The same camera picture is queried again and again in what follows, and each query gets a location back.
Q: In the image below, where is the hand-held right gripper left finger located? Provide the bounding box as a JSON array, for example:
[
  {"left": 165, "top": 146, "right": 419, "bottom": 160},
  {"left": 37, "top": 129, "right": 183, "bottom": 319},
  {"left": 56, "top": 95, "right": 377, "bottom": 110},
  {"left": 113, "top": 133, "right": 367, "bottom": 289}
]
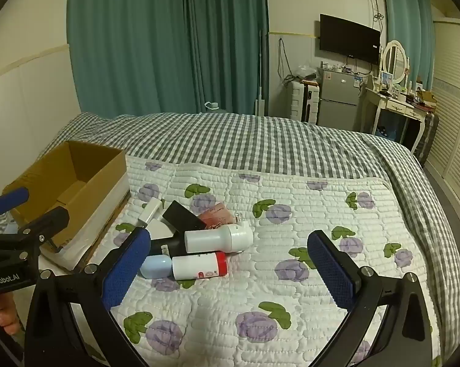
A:
[{"left": 25, "top": 227, "right": 152, "bottom": 367}]

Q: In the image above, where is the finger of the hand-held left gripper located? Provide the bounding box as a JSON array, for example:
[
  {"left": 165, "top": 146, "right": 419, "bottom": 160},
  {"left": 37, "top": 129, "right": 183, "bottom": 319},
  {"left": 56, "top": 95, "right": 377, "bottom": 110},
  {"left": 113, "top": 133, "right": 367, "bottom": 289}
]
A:
[
  {"left": 0, "top": 206, "right": 70, "bottom": 261},
  {"left": 0, "top": 187, "right": 30, "bottom": 234}
]

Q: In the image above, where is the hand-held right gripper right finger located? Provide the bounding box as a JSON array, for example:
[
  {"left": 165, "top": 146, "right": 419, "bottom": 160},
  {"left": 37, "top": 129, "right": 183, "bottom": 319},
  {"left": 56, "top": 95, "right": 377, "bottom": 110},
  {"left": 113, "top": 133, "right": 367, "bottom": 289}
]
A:
[{"left": 307, "top": 230, "right": 433, "bottom": 367}]

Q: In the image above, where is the black cylinder bottle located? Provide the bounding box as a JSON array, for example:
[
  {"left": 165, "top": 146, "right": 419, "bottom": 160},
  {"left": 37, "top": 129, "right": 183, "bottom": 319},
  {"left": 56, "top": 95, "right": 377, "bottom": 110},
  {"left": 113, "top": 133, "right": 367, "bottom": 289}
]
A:
[{"left": 150, "top": 237, "right": 187, "bottom": 257}]

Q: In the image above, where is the white square box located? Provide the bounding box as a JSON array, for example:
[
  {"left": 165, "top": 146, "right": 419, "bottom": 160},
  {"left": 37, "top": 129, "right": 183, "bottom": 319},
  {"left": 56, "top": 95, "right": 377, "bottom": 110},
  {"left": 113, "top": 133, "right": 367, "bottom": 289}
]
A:
[{"left": 146, "top": 220, "right": 177, "bottom": 241}]

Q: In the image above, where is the brown cardboard box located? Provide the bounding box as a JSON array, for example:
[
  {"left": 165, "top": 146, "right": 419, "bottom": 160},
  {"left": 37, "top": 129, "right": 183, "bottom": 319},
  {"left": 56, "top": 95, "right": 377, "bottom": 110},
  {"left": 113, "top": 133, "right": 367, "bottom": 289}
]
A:
[{"left": 2, "top": 140, "right": 133, "bottom": 272}]

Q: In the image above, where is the white charger adapter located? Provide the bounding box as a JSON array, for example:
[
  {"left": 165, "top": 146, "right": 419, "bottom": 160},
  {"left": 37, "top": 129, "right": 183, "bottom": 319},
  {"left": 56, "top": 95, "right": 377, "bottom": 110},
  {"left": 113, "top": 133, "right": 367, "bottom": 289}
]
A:
[{"left": 137, "top": 199, "right": 162, "bottom": 226}]

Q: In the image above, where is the large white bottle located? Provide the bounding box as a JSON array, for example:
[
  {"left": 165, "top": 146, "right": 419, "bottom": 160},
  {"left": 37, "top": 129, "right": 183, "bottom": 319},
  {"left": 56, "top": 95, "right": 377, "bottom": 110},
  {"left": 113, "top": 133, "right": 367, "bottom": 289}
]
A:
[{"left": 184, "top": 214, "right": 254, "bottom": 254}]

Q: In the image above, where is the person's left hand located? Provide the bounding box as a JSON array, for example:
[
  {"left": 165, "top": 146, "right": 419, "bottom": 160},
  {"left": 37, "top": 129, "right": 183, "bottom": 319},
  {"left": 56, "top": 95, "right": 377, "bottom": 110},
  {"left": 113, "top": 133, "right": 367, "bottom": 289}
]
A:
[{"left": 0, "top": 294, "right": 21, "bottom": 335}]

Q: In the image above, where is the light blue case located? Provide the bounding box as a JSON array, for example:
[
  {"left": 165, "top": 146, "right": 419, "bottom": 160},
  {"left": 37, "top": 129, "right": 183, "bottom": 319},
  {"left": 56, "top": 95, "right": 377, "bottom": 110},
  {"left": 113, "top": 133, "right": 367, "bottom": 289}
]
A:
[{"left": 140, "top": 255, "right": 173, "bottom": 279}]

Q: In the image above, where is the white bottle with red cap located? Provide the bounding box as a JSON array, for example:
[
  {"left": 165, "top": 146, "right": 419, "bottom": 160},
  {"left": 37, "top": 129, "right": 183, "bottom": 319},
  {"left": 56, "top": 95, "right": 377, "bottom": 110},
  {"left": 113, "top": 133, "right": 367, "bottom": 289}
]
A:
[{"left": 172, "top": 251, "right": 228, "bottom": 280}]

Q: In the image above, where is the black flat box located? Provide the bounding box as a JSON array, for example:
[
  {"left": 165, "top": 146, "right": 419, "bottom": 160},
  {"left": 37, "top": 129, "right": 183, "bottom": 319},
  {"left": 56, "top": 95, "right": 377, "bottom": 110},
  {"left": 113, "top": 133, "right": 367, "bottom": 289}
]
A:
[{"left": 162, "top": 200, "right": 208, "bottom": 234}]

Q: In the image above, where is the pink packet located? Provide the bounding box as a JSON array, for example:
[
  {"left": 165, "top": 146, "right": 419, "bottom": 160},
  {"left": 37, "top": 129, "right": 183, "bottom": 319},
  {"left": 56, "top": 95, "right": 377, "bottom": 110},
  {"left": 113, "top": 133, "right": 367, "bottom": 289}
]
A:
[{"left": 197, "top": 203, "right": 236, "bottom": 230}]

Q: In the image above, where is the white floral quilted mat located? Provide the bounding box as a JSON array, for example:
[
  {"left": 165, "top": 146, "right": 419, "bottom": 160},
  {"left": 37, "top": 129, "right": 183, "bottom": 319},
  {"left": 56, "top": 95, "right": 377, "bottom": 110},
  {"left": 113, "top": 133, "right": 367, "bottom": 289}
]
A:
[{"left": 39, "top": 155, "right": 445, "bottom": 367}]

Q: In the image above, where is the grey checkered blanket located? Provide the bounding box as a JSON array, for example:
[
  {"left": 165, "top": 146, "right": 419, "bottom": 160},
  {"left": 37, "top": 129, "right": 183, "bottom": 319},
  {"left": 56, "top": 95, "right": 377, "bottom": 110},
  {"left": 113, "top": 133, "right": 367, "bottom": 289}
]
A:
[{"left": 0, "top": 112, "right": 460, "bottom": 352}]

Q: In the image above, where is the dark suitcase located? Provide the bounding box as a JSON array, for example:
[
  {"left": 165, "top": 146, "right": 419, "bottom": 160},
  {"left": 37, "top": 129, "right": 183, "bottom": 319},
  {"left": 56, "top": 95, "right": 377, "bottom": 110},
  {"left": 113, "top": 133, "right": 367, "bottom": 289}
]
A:
[{"left": 419, "top": 113, "right": 440, "bottom": 161}]

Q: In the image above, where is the white suitcase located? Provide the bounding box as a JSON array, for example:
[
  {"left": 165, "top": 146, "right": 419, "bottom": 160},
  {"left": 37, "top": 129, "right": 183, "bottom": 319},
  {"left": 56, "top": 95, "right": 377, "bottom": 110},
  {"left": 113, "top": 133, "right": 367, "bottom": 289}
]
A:
[{"left": 290, "top": 80, "right": 321, "bottom": 124}]

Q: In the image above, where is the grey fridge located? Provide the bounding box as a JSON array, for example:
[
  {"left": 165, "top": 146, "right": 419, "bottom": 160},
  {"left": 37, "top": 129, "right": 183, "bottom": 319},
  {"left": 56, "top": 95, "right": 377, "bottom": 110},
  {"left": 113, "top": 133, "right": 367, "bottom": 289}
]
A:
[{"left": 319, "top": 67, "right": 368, "bottom": 131}]

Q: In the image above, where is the white vanity table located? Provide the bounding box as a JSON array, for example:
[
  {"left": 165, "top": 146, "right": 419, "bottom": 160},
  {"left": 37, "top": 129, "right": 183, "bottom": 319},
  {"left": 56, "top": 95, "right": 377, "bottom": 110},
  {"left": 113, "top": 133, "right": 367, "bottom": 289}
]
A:
[{"left": 365, "top": 86, "right": 425, "bottom": 154}]

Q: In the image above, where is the white louvered wardrobe door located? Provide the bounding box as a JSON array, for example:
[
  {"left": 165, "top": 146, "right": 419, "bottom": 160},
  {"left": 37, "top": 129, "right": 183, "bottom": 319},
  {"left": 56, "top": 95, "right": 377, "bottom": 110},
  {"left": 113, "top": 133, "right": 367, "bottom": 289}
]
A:
[{"left": 423, "top": 19, "right": 460, "bottom": 234}]

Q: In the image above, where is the wide teal curtain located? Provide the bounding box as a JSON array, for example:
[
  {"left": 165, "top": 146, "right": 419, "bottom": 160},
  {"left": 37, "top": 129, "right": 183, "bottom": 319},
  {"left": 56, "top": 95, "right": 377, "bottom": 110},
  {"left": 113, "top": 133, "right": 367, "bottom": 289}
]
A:
[{"left": 67, "top": 0, "right": 269, "bottom": 117}]

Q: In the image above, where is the white mop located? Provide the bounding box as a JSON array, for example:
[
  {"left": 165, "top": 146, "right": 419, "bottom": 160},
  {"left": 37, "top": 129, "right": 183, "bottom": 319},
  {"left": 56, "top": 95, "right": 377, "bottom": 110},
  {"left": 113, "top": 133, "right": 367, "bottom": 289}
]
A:
[{"left": 255, "top": 28, "right": 266, "bottom": 115}]

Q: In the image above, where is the clear plastic bag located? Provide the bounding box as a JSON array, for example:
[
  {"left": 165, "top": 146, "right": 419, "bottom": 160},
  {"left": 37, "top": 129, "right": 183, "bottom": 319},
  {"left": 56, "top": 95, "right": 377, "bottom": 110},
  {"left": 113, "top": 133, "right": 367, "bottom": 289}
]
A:
[{"left": 294, "top": 64, "right": 319, "bottom": 82}]

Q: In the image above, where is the white oval mirror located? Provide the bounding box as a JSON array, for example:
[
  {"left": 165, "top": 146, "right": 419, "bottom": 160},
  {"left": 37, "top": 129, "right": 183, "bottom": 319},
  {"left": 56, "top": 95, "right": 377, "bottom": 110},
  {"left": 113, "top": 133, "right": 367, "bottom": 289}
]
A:
[{"left": 380, "top": 40, "right": 410, "bottom": 87}]

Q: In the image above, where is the narrow teal curtain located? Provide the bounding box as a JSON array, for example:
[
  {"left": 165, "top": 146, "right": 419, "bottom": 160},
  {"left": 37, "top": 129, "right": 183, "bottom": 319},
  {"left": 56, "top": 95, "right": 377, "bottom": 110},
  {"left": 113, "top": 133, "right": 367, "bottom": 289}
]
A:
[{"left": 381, "top": 0, "right": 435, "bottom": 92}]

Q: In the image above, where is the black wall cable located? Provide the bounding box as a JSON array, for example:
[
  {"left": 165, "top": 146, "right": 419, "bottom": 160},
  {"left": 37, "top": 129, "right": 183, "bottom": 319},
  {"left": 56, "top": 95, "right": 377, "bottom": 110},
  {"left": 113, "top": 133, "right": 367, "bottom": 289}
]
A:
[{"left": 278, "top": 37, "right": 292, "bottom": 83}]

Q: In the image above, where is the black wall television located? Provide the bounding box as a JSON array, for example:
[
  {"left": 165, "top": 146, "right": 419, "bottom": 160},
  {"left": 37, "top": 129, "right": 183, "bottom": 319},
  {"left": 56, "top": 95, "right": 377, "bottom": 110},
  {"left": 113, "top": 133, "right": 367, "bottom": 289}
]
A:
[{"left": 319, "top": 14, "right": 381, "bottom": 65}]

